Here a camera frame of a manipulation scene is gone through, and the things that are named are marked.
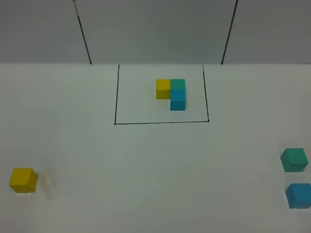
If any blue template block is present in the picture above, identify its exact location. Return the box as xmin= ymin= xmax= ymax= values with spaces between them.
xmin=170 ymin=90 xmax=186 ymax=111

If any yellow template block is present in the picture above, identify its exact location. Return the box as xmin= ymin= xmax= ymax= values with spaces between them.
xmin=156 ymin=79 xmax=171 ymax=100

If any green template block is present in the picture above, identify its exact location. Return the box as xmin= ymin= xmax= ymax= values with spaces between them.
xmin=171 ymin=79 xmax=186 ymax=90

